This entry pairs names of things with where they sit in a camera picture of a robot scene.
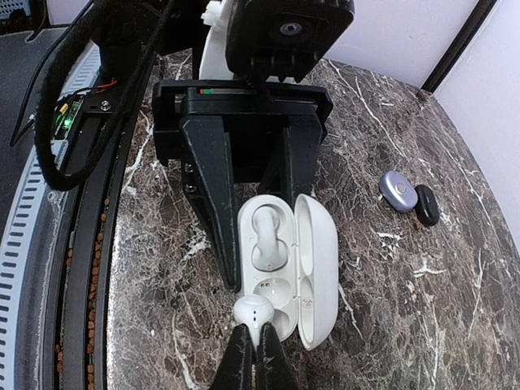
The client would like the white slotted cable duct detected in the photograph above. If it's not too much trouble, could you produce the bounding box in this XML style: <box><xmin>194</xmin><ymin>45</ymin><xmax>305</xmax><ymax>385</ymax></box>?
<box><xmin>0</xmin><ymin>44</ymin><xmax>102</xmax><ymax>390</ymax></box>

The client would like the black earbud charging case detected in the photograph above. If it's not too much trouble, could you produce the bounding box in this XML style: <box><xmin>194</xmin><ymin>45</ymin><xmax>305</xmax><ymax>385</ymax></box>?
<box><xmin>414</xmin><ymin>184</ymin><xmax>440</xmax><ymax>227</ymax></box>

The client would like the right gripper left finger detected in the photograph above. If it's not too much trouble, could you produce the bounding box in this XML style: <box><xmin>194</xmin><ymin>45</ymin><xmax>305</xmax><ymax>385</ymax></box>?
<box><xmin>210</xmin><ymin>324</ymin><xmax>255</xmax><ymax>390</ymax></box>

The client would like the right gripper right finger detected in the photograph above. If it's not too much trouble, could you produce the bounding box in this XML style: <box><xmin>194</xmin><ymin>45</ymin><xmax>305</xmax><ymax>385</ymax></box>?
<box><xmin>256</xmin><ymin>323</ymin><xmax>299</xmax><ymax>390</ymax></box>

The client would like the white earbud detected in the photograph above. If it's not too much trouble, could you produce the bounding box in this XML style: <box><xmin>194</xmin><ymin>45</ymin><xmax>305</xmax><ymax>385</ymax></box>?
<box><xmin>233</xmin><ymin>294</ymin><xmax>275</xmax><ymax>347</ymax></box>
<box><xmin>253</xmin><ymin>206</ymin><xmax>286</xmax><ymax>271</ymax></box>

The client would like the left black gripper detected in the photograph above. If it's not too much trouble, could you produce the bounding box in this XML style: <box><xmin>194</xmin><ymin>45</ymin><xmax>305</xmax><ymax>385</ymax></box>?
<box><xmin>152</xmin><ymin>80</ymin><xmax>333</xmax><ymax>293</ymax></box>

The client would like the left black frame post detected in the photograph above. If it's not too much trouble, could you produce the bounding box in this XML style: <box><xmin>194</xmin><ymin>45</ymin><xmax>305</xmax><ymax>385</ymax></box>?
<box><xmin>421</xmin><ymin>0</ymin><xmax>498</xmax><ymax>93</ymax></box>

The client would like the purple charging case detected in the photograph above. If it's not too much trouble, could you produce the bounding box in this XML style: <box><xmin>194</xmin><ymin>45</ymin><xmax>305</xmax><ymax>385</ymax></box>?
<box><xmin>379</xmin><ymin>171</ymin><xmax>418</xmax><ymax>214</ymax></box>

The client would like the white charging case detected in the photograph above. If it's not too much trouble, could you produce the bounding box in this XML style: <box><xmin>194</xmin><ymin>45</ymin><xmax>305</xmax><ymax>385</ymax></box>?
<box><xmin>238</xmin><ymin>194</ymin><xmax>339</xmax><ymax>350</ymax></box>

